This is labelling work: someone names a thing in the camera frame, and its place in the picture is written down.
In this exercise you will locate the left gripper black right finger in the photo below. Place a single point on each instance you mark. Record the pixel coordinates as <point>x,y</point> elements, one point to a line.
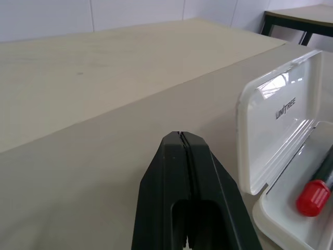
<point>210,198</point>

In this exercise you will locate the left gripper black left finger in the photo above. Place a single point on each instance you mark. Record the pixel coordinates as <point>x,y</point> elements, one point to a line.
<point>161,195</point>

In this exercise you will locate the dark framed side table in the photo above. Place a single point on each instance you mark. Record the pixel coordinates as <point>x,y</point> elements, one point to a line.
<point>286,22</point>

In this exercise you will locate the white plastic pencil case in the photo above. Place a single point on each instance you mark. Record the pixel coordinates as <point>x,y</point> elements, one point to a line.
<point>273,135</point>

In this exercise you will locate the black marker with red cap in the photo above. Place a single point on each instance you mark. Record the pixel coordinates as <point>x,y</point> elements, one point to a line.
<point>312,198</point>

